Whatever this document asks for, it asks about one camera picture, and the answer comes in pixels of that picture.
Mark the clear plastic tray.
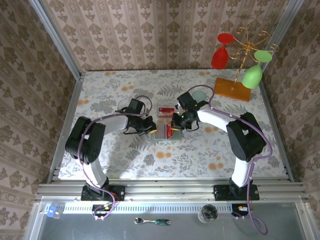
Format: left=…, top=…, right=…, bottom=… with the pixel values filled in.
left=157, top=99, right=177, bottom=120

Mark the aluminium frame post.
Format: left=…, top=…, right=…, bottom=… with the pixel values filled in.
left=28, top=0, right=85, bottom=80
left=259, top=0, right=307, bottom=76

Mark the gold rack with wooden base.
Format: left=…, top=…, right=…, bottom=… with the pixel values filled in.
left=213, top=26, right=280, bottom=103

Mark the ratchet wrench with green handle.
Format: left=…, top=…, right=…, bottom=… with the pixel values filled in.
left=133, top=216, right=172, bottom=226

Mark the grey metal shelf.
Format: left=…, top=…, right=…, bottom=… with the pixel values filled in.
left=23, top=196, right=315, bottom=240

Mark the teal plastic cup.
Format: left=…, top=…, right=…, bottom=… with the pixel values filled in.
left=191, top=90, right=208, bottom=103

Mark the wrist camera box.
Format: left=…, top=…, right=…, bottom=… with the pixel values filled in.
left=174, top=91, right=208, bottom=111
left=127, top=97, right=146, bottom=114

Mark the clear glass jar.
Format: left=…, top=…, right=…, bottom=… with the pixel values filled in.
left=197, top=203, right=218, bottom=224

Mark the aluminium frame rail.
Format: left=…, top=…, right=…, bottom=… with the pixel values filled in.
left=34, top=177, right=311, bottom=202

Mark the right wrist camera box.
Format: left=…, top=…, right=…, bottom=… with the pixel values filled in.
left=174, top=91, right=208, bottom=111

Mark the red plastic wine glass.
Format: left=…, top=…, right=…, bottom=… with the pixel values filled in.
left=211, top=33, right=235, bottom=70

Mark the blue and white connector block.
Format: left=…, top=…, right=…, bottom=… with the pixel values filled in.
left=44, top=205, right=62, bottom=220

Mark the green leather card holder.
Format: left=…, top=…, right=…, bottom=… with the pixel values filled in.
left=150, top=121, right=181, bottom=143

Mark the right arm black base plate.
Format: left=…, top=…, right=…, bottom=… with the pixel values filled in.
left=213, top=184, right=260, bottom=201

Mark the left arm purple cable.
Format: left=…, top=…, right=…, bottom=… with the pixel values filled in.
left=78, top=95, right=153, bottom=221

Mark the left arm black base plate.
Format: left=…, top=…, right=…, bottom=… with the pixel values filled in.
left=81, top=185, right=126, bottom=202

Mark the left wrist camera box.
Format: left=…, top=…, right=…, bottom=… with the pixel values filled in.
left=127, top=97, right=146, bottom=114

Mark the clear glass tumbler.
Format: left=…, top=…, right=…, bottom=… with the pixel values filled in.
left=117, top=99, right=130, bottom=114

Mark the black power connector box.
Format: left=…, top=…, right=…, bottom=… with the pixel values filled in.
left=91, top=203, right=113, bottom=222
left=231, top=203, right=253, bottom=221

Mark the green plastic wine glass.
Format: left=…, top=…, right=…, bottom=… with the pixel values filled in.
left=241, top=49, right=273, bottom=90

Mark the white slotted cable duct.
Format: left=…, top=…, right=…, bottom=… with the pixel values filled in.
left=44, top=203, right=251, bottom=215

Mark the floral patterned table cover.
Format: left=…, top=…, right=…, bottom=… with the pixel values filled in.
left=58, top=69, right=288, bottom=180

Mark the aluminium table side rail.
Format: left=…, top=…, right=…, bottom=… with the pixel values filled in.
left=258, top=72, right=296, bottom=182
left=46, top=72, right=86, bottom=185

